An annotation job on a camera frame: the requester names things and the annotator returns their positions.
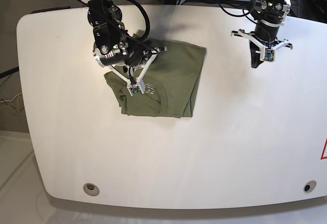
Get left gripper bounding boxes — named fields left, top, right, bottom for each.
left=231, top=29, right=293, bottom=68

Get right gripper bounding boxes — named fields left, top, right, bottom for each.
left=109, top=46, right=168, bottom=87

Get olive green T-shirt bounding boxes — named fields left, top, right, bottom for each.
left=104, top=38, right=206, bottom=118

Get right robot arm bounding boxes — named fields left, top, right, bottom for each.
left=85, top=0, right=167, bottom=93

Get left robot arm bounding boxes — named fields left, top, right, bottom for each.
left=231, top=0, right=293, bottom=69

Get red triangle warning sticker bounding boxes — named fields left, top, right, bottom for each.
left=320, top=140, right=327, bottom=160

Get left table grommet hole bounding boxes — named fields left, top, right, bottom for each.
left=83, top=183, right=100, bottom=196

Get table grommet hole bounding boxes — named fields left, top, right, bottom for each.
left=303, top=181, right=317, bottom=193
left=83, top=183, right=100, bottom=196

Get right table grommet hole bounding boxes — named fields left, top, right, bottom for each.
left=303, top=181, right=317, bottom=193

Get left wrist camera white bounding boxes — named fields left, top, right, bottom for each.
left=260, top=48, right=275, bottom=62

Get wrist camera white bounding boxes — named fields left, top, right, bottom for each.
left=127, top=80, right=145, bottom=96
left=260, top=48, right=275, bottom=62

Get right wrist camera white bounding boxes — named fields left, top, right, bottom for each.
left=127, top=80, right=145, bottom=96

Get yellow cable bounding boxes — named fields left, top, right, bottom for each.
left=0, top=93, right=25, bottom=115

